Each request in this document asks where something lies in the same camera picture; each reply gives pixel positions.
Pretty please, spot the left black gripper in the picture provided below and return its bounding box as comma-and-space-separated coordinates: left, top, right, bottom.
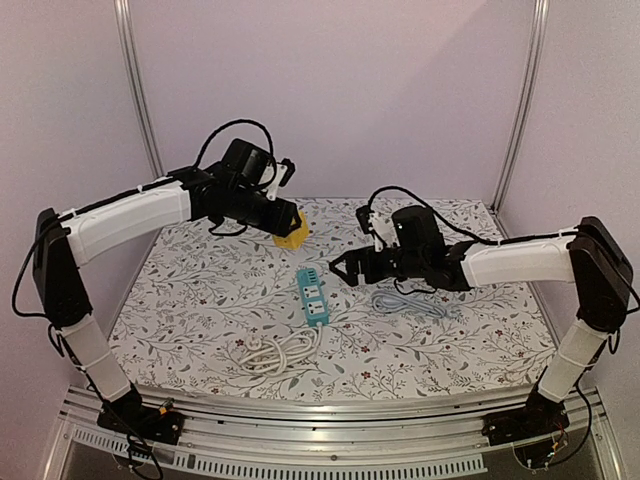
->
227, 186, 301, 237

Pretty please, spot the yellow cube socket adapter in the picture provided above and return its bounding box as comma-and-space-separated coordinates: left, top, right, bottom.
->
272, 211, 310, 250

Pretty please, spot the grey-blue cord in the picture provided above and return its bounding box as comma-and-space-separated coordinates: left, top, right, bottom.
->
370, 291, 464, 321

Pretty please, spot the white cord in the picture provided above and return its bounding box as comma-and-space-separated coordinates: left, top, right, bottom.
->
234, 327, 324, 376

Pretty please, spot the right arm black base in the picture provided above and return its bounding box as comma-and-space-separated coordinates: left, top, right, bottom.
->
481, 388, 569, 470

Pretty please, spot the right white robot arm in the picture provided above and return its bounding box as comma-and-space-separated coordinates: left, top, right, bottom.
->
329, 206, 633, 436

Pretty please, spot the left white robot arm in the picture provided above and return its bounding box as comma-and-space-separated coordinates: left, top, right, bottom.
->
33, 139, 302, 434

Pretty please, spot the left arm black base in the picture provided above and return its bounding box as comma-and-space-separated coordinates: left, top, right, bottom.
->
97, 389, 185, 445

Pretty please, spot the floral table cloth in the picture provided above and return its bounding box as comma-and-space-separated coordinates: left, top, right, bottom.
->
110, 199, 555, 402

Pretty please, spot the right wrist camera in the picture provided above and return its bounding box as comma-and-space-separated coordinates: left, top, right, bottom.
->
356, 205, 400, 253

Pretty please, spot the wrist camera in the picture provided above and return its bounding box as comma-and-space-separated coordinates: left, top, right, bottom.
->
356, 205, 400, 253
261, 158, 296, 201

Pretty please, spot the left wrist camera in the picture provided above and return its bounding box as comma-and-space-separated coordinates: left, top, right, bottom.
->
261, 158, 296, 201

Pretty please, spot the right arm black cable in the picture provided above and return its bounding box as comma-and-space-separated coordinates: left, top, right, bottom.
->
368, 186, 576, 246

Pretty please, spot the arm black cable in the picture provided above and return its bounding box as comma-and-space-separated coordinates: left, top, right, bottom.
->
192, 118, 276, 171
368, 186, 576, 246

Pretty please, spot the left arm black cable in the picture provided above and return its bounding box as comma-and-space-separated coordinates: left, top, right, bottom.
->
192, 118, 276, 171

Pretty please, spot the aluminium front rail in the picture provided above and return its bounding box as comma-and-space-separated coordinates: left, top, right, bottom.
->
39, 384, 626, 480

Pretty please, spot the right aluminium corner post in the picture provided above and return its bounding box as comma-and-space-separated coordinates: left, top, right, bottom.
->
490, 0, 550, 216

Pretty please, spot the aluminium corner post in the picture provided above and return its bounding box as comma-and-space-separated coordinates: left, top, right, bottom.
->
490, 0, 550, 216
114, 0, 165, 177

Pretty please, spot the left aluminium corner post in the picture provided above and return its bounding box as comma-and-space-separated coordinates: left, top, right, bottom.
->
114, 0, 165, 177

